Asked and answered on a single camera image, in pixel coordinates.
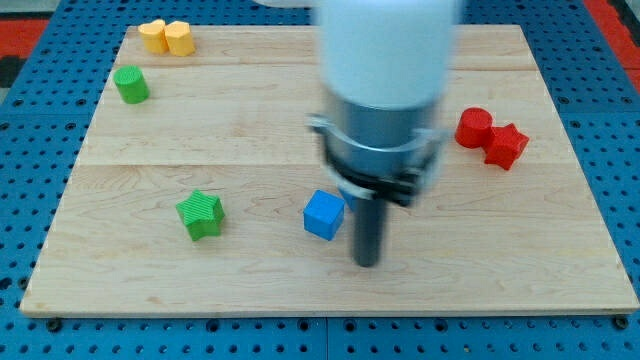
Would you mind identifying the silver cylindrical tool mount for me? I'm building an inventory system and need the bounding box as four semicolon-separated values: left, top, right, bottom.
309;89;449;207

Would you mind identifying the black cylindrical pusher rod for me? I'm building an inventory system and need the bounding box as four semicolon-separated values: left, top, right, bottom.
352;198;387;267

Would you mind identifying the blue cube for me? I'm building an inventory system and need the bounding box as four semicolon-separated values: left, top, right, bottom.
303;190;345;241

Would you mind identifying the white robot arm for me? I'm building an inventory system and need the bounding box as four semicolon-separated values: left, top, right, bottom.
260;0;462;267

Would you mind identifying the red star block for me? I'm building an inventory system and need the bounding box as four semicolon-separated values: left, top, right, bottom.
483;123;529;171

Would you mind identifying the green star block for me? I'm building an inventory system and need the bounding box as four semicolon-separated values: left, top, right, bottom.
176;190;225;241

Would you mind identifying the blue block behind rod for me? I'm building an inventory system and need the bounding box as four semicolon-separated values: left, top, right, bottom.
339;188;356;212

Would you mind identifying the red cylinder block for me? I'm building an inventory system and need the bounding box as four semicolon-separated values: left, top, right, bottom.
455;107;493;149

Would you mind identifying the wooden board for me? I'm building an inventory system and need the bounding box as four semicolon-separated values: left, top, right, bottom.
20;25;639;318

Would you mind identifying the yellow hexagon block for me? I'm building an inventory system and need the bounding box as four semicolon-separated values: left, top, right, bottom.
164;21;196;57

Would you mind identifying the yellow heart block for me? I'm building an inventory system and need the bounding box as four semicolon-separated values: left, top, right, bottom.
137;19;169;54

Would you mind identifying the green cylinder block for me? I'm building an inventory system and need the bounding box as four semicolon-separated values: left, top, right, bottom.
113;65;150;104

